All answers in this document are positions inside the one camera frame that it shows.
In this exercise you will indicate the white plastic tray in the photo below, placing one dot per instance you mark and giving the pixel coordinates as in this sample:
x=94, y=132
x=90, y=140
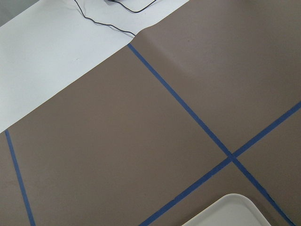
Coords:
x=230, y=210

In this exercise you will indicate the brown paper table mat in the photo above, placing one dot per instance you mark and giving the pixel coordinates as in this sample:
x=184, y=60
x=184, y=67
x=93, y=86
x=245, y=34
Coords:
x=109, y=118

